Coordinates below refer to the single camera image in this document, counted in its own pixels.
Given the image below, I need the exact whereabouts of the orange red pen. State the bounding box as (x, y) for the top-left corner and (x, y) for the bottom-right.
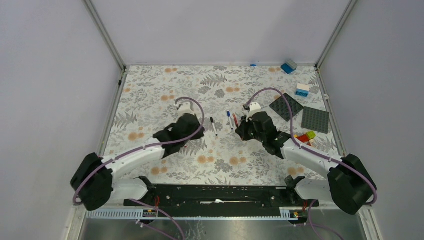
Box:
(232, 113), (239, 128)

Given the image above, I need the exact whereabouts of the colourful lego brick pile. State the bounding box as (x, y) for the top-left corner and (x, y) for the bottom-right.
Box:
(294, 130), (316, 147)

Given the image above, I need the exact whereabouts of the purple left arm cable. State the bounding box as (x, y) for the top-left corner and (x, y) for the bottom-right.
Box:
(72, 96), (206, 240)

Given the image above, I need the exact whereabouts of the grey lego baseplate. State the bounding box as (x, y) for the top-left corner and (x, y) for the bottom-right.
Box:
(301, 106), (330, 134)

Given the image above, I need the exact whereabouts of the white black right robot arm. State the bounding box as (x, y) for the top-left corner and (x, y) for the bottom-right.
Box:
(235, 111), (377, 215)

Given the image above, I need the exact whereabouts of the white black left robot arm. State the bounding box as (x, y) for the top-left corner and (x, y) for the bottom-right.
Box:
(70, 113), (205, 211)

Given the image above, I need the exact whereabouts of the blue grey lego brick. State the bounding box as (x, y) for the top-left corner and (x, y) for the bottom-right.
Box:
(280, 59), (298, 75)

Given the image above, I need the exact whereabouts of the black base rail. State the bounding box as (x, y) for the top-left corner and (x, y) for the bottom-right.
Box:
(140, 184), (320, 218)

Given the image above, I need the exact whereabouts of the white marker blue end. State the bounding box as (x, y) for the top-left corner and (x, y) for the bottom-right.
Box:
(226, 110), (234, 130)

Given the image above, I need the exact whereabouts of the dark green lego baseplate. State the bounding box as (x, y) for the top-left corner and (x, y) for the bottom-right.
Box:
(269, 93), (304, 122)

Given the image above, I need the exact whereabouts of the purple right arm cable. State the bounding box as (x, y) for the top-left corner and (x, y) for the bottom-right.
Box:
(246, 87), (379, 240)

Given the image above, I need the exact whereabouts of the floral table mat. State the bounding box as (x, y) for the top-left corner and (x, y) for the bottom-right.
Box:
(104, 65), (326, 186)

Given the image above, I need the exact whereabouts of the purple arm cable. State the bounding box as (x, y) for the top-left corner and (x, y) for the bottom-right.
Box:
(72, 96), (206, 240)
(246, 87), (379, 240)

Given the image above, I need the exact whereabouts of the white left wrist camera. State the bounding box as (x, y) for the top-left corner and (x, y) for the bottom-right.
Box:
(174, 101), (195, 117)

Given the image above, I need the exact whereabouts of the white marker black tip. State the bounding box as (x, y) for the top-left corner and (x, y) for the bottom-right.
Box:
(209, 117), (218, 137)

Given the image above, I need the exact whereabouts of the white blue lego brick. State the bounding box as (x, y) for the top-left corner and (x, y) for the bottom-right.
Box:
(295, 83), (310, 98)

